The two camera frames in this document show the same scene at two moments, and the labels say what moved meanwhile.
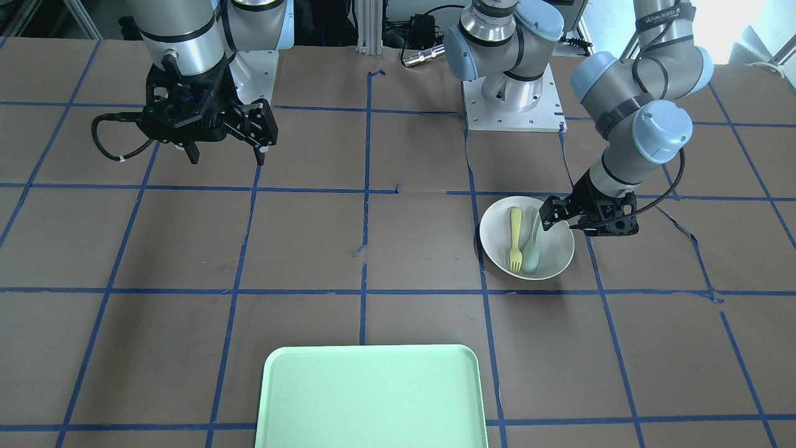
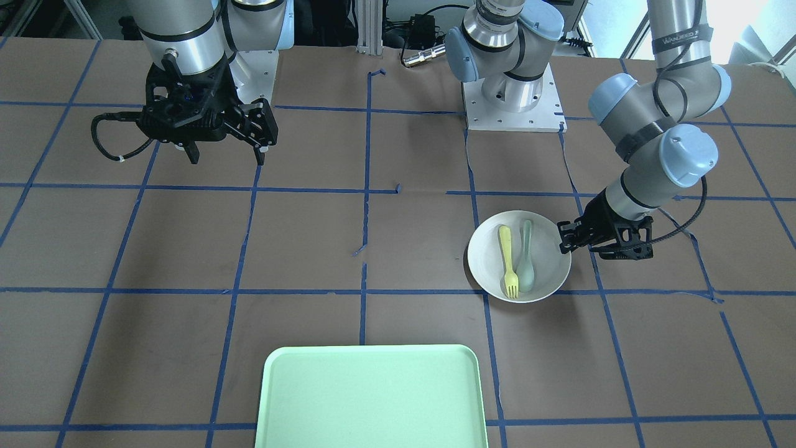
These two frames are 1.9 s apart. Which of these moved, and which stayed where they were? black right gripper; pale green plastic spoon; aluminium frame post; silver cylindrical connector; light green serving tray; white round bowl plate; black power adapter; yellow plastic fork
Moved: white round bowl plate; yellow plastic fork; pale green plastic spoon
Stayed: silver cylindrical connector; aluminium frame post; black power adapter; black right gripper; light green serving tray
